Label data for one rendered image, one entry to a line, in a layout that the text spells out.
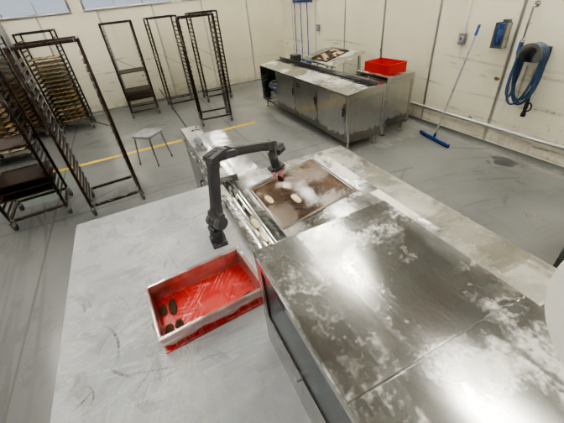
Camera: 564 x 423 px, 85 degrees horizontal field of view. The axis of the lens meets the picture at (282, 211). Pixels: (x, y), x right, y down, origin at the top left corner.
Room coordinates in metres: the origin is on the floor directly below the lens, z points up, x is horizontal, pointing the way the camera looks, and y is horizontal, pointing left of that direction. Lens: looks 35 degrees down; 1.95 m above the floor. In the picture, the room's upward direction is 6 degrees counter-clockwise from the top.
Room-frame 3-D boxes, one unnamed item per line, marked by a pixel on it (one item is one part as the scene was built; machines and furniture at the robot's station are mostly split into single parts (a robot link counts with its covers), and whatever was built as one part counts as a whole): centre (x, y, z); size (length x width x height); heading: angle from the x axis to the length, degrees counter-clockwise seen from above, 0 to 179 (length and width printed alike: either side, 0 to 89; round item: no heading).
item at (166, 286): (0.94, 0.38, 0.87); 0.49 x 0.34 x 0.10; 117
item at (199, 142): (2.54, 0.61, 0.89); 1.25 x 0.18 x 0.09; 22
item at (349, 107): (5.60, -0.99, 0.51); 3.00 x 1.26 x 1.03; 22
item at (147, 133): (4.48, 1.85, 0.23); 0.36 x 0.36 x 0.46; 68
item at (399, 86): (4.83, -1.75, 0.44); 0.70 x 0.55 x 0.87; 22
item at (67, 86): (6.61, 4.06, 0.89); 0.60 x 0.59 x 1.78; 111
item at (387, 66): (4.83, -1.75, 0.94); 0.51 x 0.36 x 0.13; 26
